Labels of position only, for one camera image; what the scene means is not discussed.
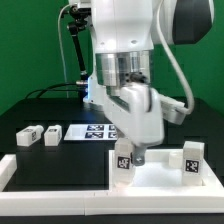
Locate white U-shaped border fence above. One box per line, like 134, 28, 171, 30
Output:
0, 154, 224, 216

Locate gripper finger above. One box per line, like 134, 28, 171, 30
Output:
132, 146, 146, 166

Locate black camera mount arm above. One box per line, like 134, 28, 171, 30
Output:
68, 6, 88, 81

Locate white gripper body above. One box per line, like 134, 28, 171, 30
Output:
103, 82, 185, 147

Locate white hanging cable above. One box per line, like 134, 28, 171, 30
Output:
57, 4, 72, 99

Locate white fiducial marker plate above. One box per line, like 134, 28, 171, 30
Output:
64, 124, 117, 141

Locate white square table top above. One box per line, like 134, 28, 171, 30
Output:
109, 149, 223, 189

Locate black cables on table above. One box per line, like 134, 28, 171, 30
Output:
24, 79, 89, 100

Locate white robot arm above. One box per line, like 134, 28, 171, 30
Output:
69, 0, 214, 166

